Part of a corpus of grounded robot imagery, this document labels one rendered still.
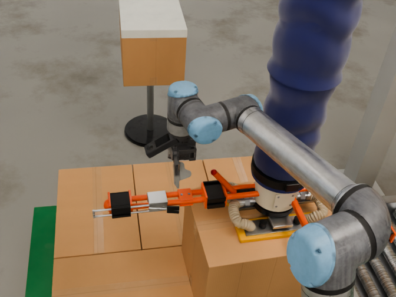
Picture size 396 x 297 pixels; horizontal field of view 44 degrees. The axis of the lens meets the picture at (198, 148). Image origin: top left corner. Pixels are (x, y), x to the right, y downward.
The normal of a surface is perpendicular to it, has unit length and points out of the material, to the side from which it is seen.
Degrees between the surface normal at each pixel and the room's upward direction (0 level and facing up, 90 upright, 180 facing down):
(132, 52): 90
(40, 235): 0
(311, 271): 85
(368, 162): 90
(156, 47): 90
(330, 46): 75
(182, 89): 4
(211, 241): 0
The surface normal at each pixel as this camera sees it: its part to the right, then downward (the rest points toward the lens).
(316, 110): 0.47, 0.40
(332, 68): 0.26, 0.70
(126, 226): 0.07, -0.77
